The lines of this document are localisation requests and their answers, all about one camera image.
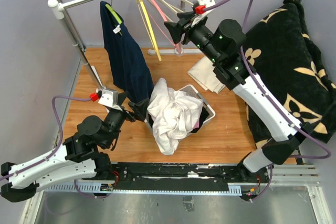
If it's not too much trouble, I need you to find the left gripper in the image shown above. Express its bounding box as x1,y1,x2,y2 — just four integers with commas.
104,92,150,147

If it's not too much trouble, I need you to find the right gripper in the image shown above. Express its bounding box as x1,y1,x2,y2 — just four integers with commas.
164,11,222,65

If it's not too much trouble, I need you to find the pink white hanger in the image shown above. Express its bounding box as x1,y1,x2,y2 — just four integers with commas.
147,0,182,55

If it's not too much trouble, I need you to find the navy blue t shirt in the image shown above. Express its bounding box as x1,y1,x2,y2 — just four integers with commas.
100,1,154,103

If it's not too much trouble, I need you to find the white t shirt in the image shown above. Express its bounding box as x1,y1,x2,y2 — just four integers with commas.
147,78,203,155

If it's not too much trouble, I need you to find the yellow hanger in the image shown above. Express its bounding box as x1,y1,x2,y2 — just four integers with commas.
135,0,162,61

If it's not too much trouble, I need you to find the pink t shirt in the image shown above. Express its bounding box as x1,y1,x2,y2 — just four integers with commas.
191,121,202,133

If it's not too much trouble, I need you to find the green hanger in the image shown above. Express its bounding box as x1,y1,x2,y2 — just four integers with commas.
105,0,122,35

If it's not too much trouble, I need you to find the black t shirt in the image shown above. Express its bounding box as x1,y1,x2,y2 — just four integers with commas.
191,107,209,133

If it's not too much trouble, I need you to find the metal clothes rack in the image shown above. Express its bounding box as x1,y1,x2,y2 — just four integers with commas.
47,0,211,96

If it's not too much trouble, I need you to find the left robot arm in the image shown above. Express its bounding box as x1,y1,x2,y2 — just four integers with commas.
1,92,150,202

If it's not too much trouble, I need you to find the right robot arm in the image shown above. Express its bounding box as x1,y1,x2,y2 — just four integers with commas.
164,12,312,182

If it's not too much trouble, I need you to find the folded cream cloth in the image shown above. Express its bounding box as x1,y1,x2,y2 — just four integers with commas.
187,56,225,94

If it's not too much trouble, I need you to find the white plastic basket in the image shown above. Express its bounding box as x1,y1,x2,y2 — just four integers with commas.
147,79,216,141

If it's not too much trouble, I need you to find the black floral blanket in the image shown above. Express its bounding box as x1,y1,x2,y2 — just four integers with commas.
243,0,335,143

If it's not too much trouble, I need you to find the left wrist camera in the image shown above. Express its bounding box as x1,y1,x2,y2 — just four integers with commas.
89,88,120,110

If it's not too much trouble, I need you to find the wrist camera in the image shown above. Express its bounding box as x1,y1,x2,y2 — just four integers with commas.
89,88,120,110
192,0,216,27

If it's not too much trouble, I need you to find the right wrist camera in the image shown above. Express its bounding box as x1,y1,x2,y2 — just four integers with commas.
192,0,216,27

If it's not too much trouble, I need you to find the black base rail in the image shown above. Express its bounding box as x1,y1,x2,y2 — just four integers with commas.
110,162,269,193

